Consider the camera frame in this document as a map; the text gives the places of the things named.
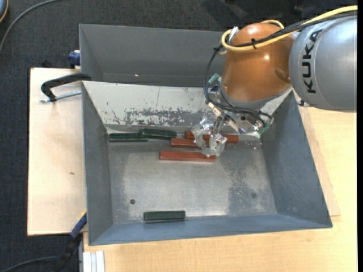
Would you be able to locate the grey metal bin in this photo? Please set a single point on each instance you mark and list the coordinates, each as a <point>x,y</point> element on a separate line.
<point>184,186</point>

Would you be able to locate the red-brown flat block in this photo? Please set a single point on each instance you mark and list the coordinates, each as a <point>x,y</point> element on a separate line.
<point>232,138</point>
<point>181,155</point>
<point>183,142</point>

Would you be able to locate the dark green flat block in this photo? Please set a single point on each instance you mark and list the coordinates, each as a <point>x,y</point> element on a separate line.
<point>160,133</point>
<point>127,137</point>
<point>164,216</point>

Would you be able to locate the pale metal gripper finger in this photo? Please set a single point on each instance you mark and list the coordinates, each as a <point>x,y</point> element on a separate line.
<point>200,136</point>
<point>217,144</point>

